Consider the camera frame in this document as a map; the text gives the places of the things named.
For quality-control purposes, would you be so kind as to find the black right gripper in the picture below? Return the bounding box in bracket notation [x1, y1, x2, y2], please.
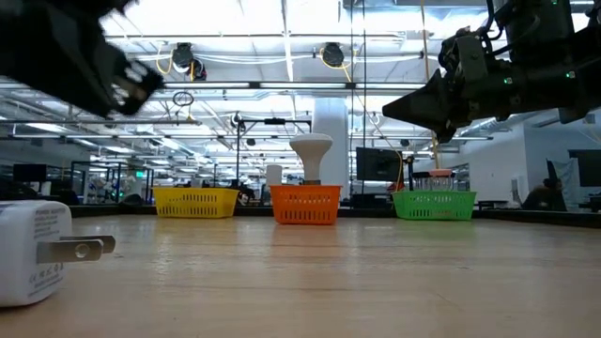
[381, 63, 532, 145]

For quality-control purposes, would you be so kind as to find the orange plastic basket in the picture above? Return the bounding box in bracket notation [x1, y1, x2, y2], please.
[270, 184, 343, 225]

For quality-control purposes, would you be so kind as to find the purple and white wall charger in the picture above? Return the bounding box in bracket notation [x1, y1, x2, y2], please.
[0, 199, 116, 309]

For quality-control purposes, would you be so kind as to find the black computer monitor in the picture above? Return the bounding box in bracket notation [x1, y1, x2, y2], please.
[11, 162, 48, 183]
[355, 146, 403, 182]
[566, 148, 601, 188]

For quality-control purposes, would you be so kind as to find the green plastic basket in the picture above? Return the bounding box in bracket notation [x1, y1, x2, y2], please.
[392, 189, 477, 222]

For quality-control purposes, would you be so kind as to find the white round lamp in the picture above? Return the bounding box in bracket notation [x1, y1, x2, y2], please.
[288, 131, 334, 186]

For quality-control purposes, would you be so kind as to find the yellow plastic basket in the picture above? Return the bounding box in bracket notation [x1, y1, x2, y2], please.
[152, 186, 240, 220]

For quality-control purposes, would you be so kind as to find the person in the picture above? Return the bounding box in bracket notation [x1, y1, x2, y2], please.
[520, 177, 567, 211]

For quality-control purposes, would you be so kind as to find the white cylinder object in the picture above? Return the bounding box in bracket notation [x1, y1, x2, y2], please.
[265, 163, 284, 187]

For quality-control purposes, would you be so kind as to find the black hanging cable reel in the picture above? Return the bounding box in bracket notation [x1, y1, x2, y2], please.
[171, 41, 196, 71]
[321, 40, 346, 68]

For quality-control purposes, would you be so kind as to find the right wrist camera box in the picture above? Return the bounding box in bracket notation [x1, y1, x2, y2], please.
[438, 26, 490, 99]

